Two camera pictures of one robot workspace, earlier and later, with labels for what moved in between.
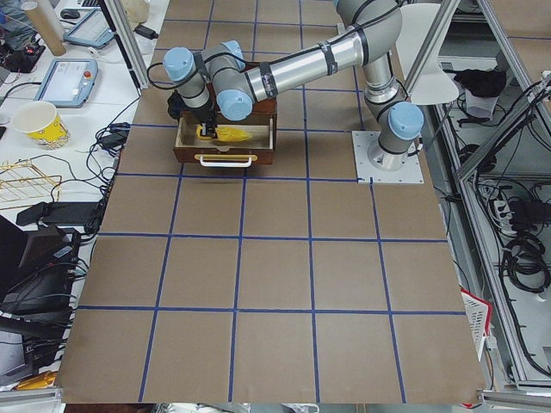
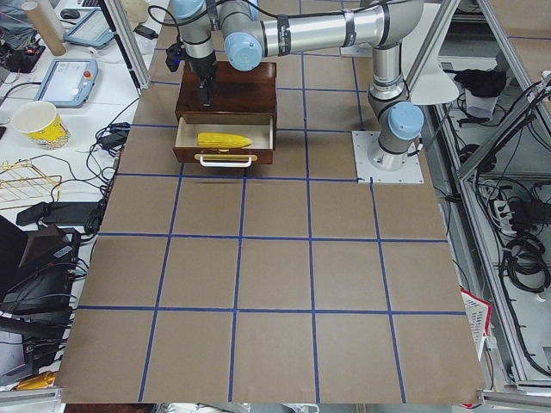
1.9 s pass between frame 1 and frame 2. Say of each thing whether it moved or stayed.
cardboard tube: stayed
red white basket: stayed
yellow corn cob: moved
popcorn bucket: stayed
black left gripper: moved
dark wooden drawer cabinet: moved
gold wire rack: stayed
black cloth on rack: stayed
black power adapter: stayed
